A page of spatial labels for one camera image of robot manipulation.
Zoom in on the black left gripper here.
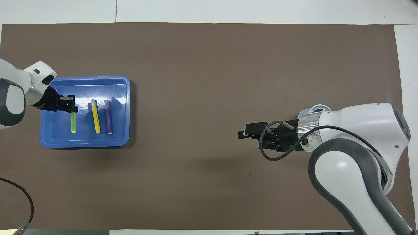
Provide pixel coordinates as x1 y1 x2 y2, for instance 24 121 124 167
37 86 79 114

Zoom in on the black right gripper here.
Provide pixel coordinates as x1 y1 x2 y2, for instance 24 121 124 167
238 119 301 153

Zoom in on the yellow marker pen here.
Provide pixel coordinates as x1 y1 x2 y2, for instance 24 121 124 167
90 99 101 134

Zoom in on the purple marker pen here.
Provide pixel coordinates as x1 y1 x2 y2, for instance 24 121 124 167
104 100 114 135

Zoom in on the blue plastic tray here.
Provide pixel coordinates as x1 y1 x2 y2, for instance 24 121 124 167
40 76 131 149

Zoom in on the translucent plastic cup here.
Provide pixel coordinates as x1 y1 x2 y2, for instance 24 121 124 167
298 104 332 120

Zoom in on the brown table mat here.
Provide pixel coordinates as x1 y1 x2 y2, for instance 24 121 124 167
0 22 417 230

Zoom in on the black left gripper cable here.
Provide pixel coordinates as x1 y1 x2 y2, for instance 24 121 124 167
0 177 34 235

